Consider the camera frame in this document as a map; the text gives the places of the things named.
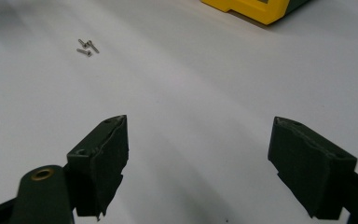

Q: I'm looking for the yellow and black organizer box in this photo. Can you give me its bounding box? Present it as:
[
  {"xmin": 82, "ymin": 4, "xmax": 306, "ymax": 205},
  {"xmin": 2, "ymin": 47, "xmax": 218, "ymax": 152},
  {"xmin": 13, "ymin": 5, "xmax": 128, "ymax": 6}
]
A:
[{"xmin": 200, "ymin": 0, "xmax": 312, "ymax": 26}]

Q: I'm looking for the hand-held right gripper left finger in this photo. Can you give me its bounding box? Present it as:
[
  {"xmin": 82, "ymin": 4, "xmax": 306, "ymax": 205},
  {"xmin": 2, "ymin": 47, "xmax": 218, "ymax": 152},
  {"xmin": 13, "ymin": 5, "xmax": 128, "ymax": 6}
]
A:
[{"xmin": 65, "ymin": 114, "xmax": 130, "ymax": 221}]

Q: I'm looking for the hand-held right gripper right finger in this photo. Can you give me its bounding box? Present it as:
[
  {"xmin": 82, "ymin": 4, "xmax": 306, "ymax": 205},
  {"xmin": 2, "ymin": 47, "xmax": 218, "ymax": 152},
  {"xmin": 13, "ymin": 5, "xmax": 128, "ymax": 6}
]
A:
[{"xmin": 267, "ymin": 116, "xmax": 358, "ymax": 221}]

